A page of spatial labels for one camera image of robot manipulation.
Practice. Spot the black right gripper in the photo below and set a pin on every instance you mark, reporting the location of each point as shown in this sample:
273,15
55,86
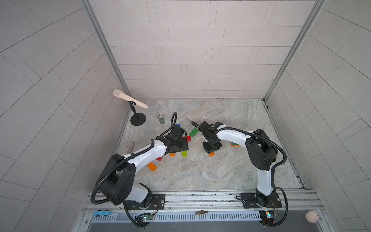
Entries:
207,150

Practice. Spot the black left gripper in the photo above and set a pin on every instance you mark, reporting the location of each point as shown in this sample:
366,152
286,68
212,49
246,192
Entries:
185,145

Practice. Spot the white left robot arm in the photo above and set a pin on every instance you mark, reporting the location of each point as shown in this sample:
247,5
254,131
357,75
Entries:
116,182

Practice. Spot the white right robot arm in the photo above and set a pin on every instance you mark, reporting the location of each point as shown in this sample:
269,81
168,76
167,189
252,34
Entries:
261,150

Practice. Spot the bright green lego brick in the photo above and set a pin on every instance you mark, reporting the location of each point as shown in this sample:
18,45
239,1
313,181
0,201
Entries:
193,132

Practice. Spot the green battery cell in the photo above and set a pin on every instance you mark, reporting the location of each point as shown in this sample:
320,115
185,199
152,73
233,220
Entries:
161,119

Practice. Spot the black microphone stand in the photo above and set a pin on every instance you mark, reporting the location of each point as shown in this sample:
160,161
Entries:
138,118

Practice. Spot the glittery silver stick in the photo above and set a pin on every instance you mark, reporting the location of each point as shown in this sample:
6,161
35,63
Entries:
129,148

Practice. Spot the beige microphone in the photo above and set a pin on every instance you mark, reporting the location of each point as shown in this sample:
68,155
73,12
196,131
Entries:
121,95

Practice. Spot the brass fitting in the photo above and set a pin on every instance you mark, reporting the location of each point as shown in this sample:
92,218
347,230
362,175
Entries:
202,212

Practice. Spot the left circuit board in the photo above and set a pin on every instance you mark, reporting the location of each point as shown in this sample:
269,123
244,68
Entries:
145,217

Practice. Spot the circuit board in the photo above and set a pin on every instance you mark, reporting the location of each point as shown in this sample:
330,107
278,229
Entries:
268,217
145,217

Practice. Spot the right circuit board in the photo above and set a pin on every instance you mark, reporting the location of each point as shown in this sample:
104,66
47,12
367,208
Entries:
268,217

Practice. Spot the pink round knob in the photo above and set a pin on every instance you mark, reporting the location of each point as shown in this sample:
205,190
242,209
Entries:
312,216

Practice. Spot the metal corner profile left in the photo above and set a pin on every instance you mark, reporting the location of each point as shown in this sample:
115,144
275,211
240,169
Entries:
103,42

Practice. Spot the metal corner profile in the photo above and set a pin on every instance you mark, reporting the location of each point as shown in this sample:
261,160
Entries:
103,42
317,7

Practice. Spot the metal corner profile right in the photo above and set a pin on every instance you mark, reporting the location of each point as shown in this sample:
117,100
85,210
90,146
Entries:
317,7

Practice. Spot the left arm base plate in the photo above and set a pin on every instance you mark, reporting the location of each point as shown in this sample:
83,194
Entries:
156,201

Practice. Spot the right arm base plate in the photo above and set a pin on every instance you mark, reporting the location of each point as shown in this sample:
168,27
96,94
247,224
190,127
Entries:
258,200

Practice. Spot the blue clip on rail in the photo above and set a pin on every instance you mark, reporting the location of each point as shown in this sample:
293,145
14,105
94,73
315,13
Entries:
102,213

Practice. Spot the aluminium rail frame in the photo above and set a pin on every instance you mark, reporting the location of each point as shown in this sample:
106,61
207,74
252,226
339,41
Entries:
226,214

